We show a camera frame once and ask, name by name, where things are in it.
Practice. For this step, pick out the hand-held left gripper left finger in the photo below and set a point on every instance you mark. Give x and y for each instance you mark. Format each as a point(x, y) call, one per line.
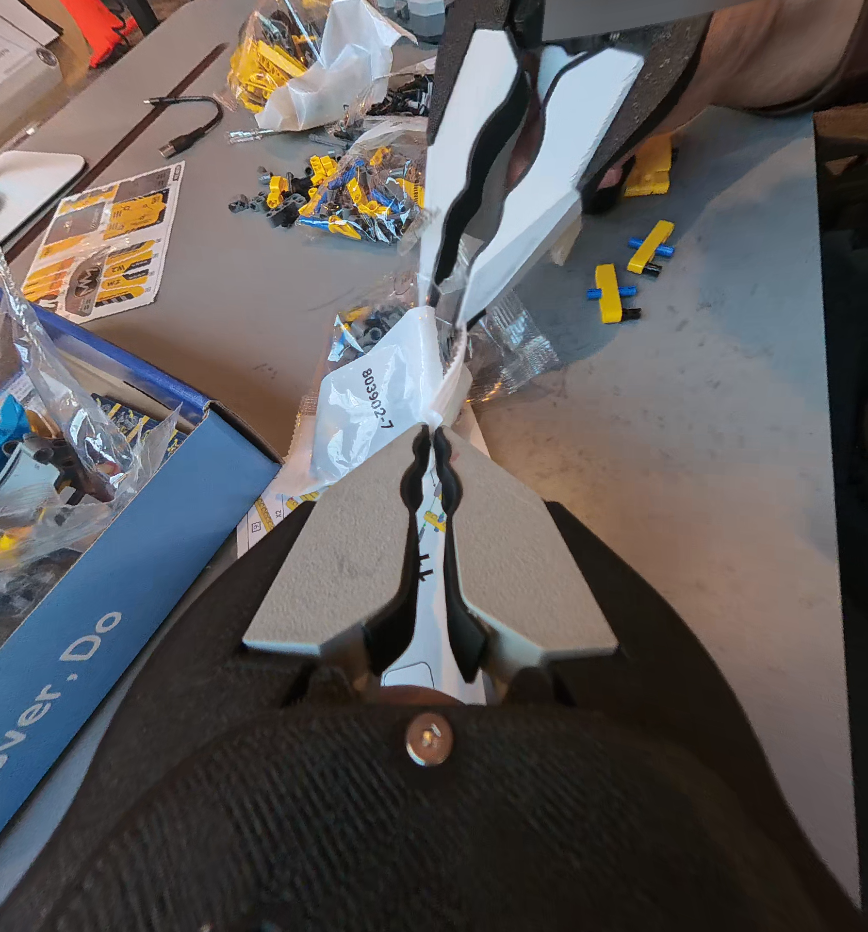
point(332, 575)

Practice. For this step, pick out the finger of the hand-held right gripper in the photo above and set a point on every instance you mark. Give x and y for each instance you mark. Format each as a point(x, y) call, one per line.
point(470, 109)
point(579, 124)

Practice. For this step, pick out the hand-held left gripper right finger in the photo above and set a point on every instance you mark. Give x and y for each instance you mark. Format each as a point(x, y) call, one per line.
point(528, 575)

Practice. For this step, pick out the yellow curved panel piece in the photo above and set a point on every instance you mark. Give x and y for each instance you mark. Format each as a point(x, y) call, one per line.
point(652, 175)

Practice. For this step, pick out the clear bag of dark parts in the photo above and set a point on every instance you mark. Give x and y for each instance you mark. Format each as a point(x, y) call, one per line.
point(375, 408)

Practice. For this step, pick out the person's right forearm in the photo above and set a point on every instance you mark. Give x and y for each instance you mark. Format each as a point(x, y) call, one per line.
point(754, 58)

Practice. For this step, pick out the person's right hand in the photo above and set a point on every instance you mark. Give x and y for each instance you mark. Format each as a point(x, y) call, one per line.
point(528, 145)

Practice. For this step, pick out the instruction booklet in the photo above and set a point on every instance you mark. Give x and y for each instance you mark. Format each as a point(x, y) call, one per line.
point(430, 626)

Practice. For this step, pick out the long yellow beam with pins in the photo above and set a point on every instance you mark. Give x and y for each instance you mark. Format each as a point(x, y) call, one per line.
point(652, 244)

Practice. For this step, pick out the short yellow beam with pins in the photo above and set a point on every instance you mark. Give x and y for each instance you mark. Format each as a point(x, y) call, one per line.
point(608, 295)

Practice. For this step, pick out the pile of loose toy parts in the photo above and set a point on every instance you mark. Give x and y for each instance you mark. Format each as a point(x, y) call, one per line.
point(281, 193)

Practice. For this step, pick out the clear bag of yellow parts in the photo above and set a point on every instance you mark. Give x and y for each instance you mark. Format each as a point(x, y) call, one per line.
point(266, 65)

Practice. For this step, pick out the clear plastic strip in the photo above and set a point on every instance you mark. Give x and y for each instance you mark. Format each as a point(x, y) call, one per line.
point(252, 135)

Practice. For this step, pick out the blue robot kit box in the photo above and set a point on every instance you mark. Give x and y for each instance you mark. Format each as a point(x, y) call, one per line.
point(113, 619)

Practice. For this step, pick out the orange object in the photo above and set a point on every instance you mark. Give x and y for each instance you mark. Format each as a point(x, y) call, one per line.
point(99, 29)

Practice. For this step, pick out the yellow black sticker sheet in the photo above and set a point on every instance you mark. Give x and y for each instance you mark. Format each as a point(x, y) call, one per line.
point(113, 240)

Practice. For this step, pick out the white flat stand base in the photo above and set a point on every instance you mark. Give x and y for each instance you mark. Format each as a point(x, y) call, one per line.
point(33, 182)

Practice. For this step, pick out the toy brick instruction poster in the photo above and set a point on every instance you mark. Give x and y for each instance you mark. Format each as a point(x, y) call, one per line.
point(4, 51)

